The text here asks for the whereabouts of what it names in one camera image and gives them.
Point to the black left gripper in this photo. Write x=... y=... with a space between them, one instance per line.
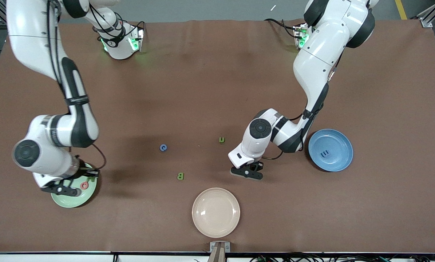
x=257 y=166

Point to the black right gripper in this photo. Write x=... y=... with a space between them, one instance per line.
x=86 y=174

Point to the pink foam letter Q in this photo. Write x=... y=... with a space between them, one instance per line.
x=81 y=185

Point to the green foam letter B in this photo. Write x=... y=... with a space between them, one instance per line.
x=178 y=176

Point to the blue foam letter m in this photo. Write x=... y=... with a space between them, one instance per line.
x=324 y=154

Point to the blue foam letter G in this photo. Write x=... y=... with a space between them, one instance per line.
x=161 y=147

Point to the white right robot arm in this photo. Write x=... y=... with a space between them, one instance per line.
x=28 y=36

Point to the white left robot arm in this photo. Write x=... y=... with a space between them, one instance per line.
x=319 y=58

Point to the green plate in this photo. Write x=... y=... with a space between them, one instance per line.
x=75 y=202

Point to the beige plate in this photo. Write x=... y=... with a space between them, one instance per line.
x=216 y=213

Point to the brown table cover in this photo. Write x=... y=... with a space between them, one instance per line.
x=202 y=91

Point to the blue plate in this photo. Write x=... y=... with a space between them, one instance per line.
x=339 y=145

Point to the yellow floor tape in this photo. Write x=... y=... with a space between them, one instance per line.
x=402 y=10

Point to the white table edge rail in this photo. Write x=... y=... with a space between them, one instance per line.
x=57 y=258

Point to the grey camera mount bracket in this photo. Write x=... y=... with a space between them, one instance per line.
x=220 y=247

